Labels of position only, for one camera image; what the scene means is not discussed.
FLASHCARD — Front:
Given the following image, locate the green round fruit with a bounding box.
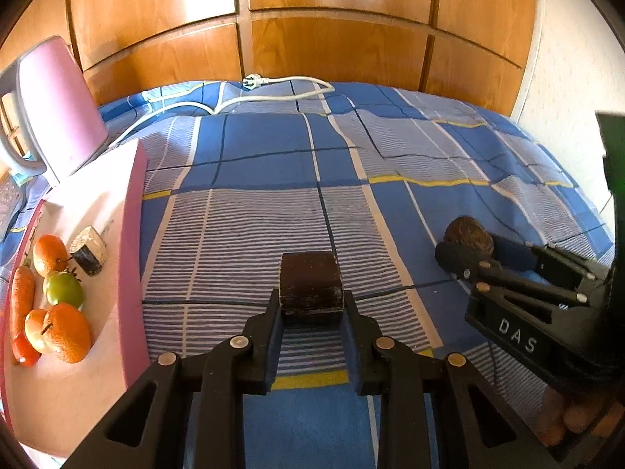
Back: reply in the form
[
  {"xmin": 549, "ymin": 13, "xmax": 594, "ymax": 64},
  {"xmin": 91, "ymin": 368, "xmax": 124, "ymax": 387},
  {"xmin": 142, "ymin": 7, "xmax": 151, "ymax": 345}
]
[{"xmin": 43, "ymin": 271, "xmax": 85, "ymax": 310}]

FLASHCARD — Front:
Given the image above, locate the dark brown chunk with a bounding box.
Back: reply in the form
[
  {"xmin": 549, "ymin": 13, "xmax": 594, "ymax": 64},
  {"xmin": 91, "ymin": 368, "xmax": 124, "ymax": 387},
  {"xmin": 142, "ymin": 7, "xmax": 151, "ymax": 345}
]
[{"xmin": 278, "ymin": 251, "xmax": 345, "ymax": 328}]

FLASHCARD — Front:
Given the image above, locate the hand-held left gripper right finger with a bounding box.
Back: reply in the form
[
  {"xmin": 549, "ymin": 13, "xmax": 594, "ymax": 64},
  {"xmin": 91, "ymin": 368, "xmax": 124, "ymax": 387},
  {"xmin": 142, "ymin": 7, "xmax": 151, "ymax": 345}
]
[{"xmin": 343, "ymin": 290, "xmax": 557, "ymax": 469}]

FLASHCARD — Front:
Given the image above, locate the pink foam tray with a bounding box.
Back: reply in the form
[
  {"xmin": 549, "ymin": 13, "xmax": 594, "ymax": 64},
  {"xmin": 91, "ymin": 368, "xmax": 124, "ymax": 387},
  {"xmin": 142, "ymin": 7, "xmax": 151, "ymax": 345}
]
[{"xmin": 0, "ymin": 139, "xmax": 150, "ymax": 460}]

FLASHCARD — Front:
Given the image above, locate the red tomato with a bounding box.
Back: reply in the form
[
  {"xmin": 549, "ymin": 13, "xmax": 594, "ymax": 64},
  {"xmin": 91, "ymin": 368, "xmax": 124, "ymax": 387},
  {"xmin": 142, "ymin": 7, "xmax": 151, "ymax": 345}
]
[{"xmin": 12, "ymin": 332, "xmax": 41, "ymax": 367}]

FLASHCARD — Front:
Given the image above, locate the person's right hand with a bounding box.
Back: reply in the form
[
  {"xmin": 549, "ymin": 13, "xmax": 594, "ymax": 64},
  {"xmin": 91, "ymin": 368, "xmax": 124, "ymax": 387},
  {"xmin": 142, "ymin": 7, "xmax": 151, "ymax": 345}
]
[{"xmin": 539, "ymin": 383, "xmax": 621, "ymax": 448}]

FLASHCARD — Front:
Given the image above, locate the wooden wardrobe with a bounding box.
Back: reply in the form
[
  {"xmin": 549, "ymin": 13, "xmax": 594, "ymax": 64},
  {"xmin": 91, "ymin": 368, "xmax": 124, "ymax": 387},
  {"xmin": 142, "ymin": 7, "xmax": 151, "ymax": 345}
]
[{"xmin": 0, "ymin": 0, "xmax": 540, "ymax": 118}]

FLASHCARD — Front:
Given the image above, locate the carrot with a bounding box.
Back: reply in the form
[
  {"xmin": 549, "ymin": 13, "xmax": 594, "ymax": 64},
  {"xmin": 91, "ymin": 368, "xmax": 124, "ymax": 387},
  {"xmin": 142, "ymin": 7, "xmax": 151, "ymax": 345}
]
[{"xmin": 10, "ymin": 259, "xmax": 36, "ymax": 340}]

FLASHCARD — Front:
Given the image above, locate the white power cable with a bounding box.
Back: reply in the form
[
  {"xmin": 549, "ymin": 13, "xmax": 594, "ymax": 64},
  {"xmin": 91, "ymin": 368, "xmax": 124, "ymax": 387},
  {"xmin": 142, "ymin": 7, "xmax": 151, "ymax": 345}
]
[{"xmin": 108, "ymin": 77, "xmax": 337, "ymax": 150}]

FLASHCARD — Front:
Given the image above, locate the large orange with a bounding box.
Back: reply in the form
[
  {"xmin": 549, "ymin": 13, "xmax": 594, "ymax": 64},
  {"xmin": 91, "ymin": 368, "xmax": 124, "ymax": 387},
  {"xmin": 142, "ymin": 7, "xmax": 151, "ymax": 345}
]
[{"xmin": 44, "ymin": 303, "xmax": 93, "ymax": 364}]

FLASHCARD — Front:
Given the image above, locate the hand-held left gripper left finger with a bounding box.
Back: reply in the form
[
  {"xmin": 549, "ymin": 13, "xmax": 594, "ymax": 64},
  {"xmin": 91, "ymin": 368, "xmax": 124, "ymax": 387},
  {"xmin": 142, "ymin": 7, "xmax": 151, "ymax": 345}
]
[{"xmin": 61, "ymin": 288, "xmax": 284, "ymax": 469}]

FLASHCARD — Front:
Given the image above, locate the patterned flat object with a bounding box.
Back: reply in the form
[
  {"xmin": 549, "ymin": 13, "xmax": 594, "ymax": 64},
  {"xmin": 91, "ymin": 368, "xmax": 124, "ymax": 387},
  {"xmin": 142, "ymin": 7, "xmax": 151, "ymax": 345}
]
[{"xmin": 0, "ymin": 173, "xmax": 25, "ymax": 242}]

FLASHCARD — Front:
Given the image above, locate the blue checked blanket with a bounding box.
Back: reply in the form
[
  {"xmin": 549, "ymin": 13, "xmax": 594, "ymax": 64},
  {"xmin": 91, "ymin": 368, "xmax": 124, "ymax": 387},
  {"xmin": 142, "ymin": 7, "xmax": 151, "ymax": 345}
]
[{"xmin": 0, "ymin": 79, "xmax": 616, "ymax": 469}]

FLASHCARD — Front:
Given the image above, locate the dark brown round lump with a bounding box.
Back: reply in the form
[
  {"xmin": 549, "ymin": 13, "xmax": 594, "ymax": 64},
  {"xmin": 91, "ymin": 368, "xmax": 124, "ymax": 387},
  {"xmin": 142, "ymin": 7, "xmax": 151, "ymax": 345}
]
[{"xmin": 445, "ymin": 216, "xmax": 494, "ymax": 255}]

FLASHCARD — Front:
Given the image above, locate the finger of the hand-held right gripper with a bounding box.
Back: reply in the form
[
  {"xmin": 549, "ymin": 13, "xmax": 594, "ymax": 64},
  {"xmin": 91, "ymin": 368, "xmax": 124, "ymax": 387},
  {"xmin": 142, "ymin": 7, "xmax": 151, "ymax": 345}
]
[
  {"xmin": 493, "ymin": 235, "xmax": 611, "ymax": 281},
  {"xmin": 436, "ymin": 242, "xmax": 589, "ymax": 311}
]

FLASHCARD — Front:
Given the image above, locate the tangerine with stem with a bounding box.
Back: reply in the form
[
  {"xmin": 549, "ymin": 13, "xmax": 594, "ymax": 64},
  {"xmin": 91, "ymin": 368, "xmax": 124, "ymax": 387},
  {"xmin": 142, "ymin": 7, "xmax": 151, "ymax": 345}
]
[{"xmin": 32, "ymin": 234, "xmax": 69, "ymax": 277}]

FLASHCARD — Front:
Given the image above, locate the pink electric kettle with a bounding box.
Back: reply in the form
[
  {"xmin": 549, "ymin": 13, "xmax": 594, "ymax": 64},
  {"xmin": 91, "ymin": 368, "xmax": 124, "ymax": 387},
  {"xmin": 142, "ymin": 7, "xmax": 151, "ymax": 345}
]
[{"xmin": 0, "ymin": 35, "xmax": 109, "ymax": 186}]

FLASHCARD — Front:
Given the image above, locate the dark roll with pale end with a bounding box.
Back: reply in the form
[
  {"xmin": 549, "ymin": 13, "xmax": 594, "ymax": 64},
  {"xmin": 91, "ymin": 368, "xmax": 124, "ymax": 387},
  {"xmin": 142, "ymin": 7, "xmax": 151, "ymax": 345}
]
[{"xmin": 67, "ymin": 226, "xmax": 108, "ymax": 275}]

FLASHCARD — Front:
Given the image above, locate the yellow-brown round fruit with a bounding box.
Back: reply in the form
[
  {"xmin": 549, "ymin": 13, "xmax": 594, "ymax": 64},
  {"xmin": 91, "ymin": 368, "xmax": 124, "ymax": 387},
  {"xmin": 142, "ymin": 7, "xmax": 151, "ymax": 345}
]
[{"xmin": 24, "ymin": 309, "xmax": 52, "ymax": 353}]

